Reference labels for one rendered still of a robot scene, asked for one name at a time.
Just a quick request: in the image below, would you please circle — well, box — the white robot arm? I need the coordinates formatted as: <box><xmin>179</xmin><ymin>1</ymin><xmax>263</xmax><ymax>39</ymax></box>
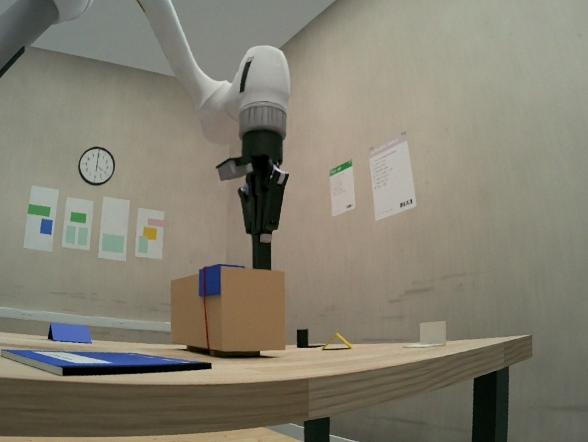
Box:
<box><xmin>0</xmin><ymin>0</ymin><xmax>290</xmax><ymax>181</ymax></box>

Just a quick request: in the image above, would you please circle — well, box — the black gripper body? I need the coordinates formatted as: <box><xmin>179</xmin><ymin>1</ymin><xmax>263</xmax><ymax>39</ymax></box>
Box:
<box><xmin>241</xmin><ymin>130</ymin><xmax>283</xmax><ymax>191</ymax></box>

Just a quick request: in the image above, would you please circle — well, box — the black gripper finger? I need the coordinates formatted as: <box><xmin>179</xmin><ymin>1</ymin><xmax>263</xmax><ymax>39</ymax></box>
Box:
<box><xmin>238</xmin><ymin>174</ymin><xmax>257</xmax><ymax>269</ymax></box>
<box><xmin>253</xmin><ymin>165</ymin><xmax>289</xmax><ymax>270</ymax></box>

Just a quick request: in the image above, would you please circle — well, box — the blue notebook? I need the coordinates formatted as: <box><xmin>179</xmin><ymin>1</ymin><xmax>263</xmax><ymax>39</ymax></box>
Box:
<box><xmin>1</xmin><ymin>349</ymin><xmax>212</xmax><ymax>376</ymax></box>

